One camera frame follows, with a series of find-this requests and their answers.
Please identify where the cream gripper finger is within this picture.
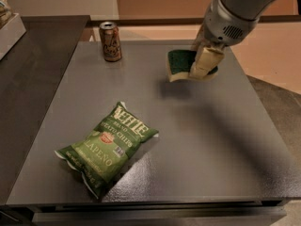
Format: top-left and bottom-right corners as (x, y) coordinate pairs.
(191, 26), (205, 51)
(189, 45), (225, 79)

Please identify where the green and yellow sponge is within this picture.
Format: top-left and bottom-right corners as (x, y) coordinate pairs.
(166, 49), (219, 83)

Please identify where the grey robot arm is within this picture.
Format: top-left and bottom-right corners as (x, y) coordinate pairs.
(189, 0), (277, 80)

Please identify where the orange soda can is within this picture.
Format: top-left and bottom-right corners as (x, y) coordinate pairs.
(99, 22), (122, 62)

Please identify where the green Kettle chips bag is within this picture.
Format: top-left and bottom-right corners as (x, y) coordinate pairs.
(55, 102), (159, 199)

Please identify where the table front drawer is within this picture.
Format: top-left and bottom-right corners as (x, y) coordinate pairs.
(32, 202), (286, 226)

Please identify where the dark side counter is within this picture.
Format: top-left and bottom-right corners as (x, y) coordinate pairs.
(0, 15), (89, 206)

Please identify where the white box on counter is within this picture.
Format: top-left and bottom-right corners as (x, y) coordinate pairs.
(0, 13), (26, 60)

